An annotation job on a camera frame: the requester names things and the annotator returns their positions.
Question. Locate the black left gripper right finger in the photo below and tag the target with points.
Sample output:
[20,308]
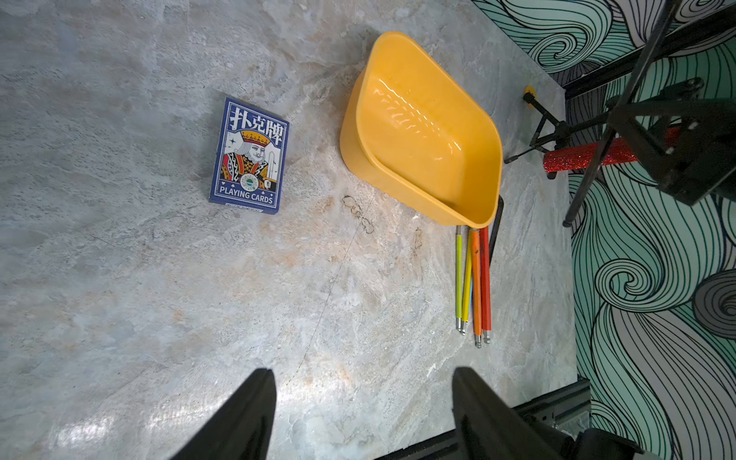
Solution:
[486,428]

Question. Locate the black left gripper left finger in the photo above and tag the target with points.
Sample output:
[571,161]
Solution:
[242,427]

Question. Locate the red hex key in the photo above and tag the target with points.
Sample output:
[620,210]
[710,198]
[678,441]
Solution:
[486,310]

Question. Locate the black hex key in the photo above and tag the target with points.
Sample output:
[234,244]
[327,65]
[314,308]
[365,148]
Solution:
[496,227]

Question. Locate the blue playing cards box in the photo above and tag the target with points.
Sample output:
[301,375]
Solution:
[249,168]

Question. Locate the yellow plastic storage box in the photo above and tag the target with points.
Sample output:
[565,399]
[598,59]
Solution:
[413,133]

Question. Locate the black tripod microphone stand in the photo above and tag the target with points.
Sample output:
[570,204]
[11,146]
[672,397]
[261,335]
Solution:
[687,145]

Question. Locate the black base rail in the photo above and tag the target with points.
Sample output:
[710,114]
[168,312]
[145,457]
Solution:
[552,410]

